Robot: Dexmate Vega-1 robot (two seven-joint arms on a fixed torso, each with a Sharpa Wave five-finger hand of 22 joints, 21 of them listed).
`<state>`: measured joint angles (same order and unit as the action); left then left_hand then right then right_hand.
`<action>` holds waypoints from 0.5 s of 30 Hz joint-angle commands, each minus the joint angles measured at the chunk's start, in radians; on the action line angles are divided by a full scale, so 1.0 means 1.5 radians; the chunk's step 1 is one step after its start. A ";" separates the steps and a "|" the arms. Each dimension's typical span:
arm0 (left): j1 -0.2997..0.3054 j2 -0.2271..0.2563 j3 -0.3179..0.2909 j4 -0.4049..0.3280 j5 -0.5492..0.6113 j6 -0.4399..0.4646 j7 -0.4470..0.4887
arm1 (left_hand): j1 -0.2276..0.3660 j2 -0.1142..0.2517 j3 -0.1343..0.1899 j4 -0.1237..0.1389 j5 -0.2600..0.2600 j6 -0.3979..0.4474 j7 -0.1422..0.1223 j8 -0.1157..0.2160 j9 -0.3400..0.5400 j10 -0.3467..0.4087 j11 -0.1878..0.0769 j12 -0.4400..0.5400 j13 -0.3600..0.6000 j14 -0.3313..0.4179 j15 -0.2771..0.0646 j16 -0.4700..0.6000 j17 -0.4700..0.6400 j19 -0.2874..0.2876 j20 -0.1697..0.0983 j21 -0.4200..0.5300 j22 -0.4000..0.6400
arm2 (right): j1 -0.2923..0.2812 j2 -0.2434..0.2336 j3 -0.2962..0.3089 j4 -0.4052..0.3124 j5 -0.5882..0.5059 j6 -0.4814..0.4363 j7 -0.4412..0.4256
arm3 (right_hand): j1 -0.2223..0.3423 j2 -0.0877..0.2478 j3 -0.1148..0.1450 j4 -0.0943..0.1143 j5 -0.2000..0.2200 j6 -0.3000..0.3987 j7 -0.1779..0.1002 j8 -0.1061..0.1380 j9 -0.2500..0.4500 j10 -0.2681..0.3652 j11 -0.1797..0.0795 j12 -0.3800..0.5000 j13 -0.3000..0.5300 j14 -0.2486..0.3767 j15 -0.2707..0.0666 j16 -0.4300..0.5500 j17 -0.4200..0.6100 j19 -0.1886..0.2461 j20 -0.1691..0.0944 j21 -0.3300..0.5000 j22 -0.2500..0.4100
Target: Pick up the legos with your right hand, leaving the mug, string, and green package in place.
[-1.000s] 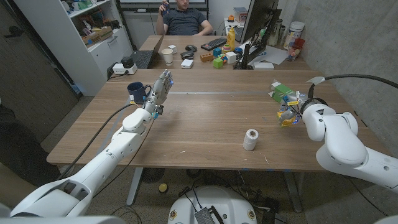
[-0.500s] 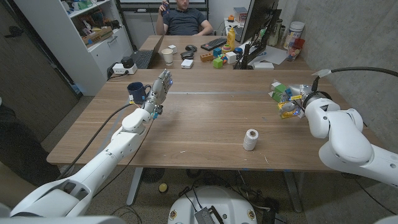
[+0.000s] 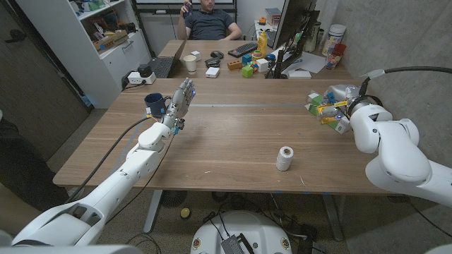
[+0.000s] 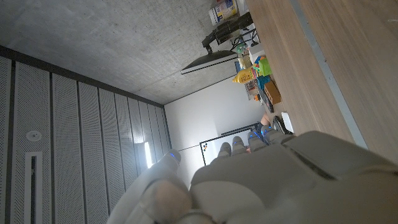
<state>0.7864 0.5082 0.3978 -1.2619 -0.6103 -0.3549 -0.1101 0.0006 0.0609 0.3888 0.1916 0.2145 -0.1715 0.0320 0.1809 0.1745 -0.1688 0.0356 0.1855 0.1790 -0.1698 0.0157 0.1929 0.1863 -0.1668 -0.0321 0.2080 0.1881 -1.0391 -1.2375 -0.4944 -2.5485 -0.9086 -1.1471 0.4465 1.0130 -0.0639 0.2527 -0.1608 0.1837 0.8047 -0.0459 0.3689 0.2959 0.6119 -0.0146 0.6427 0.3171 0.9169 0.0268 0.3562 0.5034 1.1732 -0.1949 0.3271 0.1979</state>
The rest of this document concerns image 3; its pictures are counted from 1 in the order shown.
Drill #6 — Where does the white table leg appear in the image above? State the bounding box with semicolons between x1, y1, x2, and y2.
321;194;345;243
143;190;164;234

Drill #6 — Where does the white wipes canister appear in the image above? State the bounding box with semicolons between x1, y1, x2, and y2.
321;23;347;57

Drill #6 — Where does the green and white package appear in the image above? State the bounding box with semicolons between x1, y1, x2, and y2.
305;92;351;135

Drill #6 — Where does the black round floor grille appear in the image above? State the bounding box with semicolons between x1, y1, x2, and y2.
160;190;188;208

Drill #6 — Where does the dark blue mug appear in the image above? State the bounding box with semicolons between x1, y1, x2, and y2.
143;92;173;119

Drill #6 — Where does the grey finned module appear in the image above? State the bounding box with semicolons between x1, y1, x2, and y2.
220;234;246;254

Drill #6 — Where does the black keyboard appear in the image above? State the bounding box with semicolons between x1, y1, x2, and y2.
227;42;258;59

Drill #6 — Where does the white string spool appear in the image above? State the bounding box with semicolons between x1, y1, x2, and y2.
275;145;295;172

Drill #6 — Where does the black power adapter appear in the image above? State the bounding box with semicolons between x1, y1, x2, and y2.
137;63;153;78

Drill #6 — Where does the person in black clothes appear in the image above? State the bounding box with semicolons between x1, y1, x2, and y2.
0;118;70;212

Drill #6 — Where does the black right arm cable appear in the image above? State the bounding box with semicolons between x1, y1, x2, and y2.
359;66;452;97

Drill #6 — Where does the dark bottle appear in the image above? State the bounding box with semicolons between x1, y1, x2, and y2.
304;20;322;54

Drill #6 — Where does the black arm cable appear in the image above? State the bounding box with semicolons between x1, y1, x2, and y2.
63;116;160;205
359;66;452;97

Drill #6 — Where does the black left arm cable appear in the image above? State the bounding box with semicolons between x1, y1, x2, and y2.
63;116;160;205

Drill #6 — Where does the black computer monitor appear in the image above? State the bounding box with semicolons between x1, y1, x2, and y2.
272;0;318;50

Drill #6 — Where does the red snack bag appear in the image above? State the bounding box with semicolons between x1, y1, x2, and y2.
325;42;347;71

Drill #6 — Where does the black laptop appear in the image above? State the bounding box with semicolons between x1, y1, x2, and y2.
147;39;187;79

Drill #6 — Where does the cardboard box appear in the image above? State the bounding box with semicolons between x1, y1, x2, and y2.
92;29;129;52

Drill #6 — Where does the flat white box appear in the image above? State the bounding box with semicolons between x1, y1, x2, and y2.
286;69;312;80

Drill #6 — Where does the white robot torso base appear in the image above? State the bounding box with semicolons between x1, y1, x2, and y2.
190;210;293;254

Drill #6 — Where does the white power strip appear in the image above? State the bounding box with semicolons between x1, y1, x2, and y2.
127;71;157;85

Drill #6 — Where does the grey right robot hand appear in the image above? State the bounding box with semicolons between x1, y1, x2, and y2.
316;83;361;125

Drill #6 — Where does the black door handle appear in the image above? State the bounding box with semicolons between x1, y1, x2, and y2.
4;28;26;44

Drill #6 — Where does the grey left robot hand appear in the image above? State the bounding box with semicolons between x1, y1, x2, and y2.
162;78;197;131

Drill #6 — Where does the yellow squeeze bottle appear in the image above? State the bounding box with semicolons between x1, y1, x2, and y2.
256;30;268;58

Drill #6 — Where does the seated man in grey shirt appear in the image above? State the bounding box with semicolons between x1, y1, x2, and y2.
177;0;243;41

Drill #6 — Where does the clear storage box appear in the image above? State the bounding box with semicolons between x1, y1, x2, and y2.
264;7;283;26

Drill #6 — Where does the white paper cup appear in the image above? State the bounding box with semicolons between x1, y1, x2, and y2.
182;54;198;75

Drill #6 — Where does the white shelf unit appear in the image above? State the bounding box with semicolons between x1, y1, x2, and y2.
16;0;153;109

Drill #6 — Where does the white paper sheet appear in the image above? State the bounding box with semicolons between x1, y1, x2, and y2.
282;49;328;75

